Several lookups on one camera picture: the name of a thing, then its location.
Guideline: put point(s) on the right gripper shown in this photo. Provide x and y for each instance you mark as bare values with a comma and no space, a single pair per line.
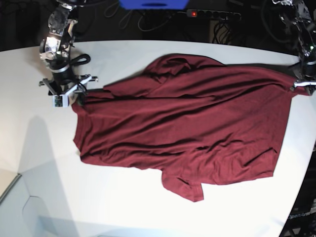
66,87

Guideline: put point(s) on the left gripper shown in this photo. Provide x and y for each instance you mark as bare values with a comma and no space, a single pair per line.
303,82

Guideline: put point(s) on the dark red t-shirt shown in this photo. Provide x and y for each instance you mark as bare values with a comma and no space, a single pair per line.
191,117

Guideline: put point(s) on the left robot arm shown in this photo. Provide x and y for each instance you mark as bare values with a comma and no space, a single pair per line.
300,25

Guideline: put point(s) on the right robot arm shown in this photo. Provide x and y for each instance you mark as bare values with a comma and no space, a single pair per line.
55,52

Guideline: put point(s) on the blue box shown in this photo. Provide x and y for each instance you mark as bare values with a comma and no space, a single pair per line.
153,4

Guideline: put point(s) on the black power strip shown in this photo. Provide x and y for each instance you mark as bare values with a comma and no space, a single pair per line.
212,14

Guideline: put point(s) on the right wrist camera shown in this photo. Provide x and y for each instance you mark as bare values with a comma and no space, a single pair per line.
60,101

